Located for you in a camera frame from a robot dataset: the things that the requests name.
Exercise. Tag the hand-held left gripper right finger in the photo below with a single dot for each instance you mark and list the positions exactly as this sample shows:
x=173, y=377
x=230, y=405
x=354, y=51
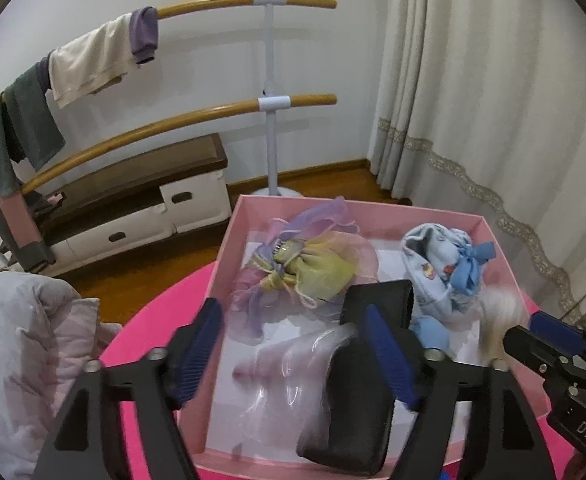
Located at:
x=390, y=357

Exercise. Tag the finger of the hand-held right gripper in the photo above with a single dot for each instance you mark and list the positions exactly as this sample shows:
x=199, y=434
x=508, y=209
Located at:
x=555, y=332
x=533, y=347

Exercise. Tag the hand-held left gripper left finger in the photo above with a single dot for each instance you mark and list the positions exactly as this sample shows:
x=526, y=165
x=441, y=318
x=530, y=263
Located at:
x=198, y=347

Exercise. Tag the blue sock ball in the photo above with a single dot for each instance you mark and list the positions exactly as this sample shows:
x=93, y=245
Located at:
x=430, y=333

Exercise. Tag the black leather case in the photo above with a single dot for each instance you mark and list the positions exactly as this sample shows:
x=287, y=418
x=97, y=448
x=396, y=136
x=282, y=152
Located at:
x=358, y=410

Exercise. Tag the clear pink plastic bag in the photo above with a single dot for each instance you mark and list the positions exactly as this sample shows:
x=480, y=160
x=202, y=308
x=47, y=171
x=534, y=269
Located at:
x=283, y=370

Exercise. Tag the pink cardboard box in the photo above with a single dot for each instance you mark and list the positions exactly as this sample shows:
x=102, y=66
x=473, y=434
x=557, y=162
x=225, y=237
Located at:
x=228, y=260

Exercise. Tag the light blue printed cloth bundle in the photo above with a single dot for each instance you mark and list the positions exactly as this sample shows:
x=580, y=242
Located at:
x=433, y=270

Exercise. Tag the yellow organza bag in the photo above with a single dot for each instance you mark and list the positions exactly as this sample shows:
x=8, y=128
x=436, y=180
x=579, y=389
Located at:
x=323, y=266

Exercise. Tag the pink tablecloth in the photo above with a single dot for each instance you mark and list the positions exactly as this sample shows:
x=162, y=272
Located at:
x=138, y=340

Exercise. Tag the brown and white bench cabinet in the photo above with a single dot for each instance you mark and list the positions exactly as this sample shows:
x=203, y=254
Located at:
x=133, y=195

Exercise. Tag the pale pink duvet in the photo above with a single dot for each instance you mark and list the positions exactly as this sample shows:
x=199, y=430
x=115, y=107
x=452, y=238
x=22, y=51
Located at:
x=18, y=360

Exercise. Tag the pink and grey cloth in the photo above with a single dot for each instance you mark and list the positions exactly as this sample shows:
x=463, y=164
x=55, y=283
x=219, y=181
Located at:
x=15, y=225

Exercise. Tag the cream curtain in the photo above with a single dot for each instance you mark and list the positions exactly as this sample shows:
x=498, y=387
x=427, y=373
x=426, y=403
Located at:
x=498, y=85

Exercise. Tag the dark grey towel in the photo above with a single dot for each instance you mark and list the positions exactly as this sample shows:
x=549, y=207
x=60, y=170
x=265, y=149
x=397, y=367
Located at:
x=35, y=115

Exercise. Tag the purple cloth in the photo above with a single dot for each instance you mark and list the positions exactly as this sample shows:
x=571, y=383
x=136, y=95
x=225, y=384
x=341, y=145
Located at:
x=144, y=32

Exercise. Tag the wooden barre rail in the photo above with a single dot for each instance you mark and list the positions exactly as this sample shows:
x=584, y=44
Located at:
x=173, y=121
x=203, y=4

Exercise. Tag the white barre post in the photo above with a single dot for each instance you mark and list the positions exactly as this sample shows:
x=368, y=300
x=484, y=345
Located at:
x=271, y=60

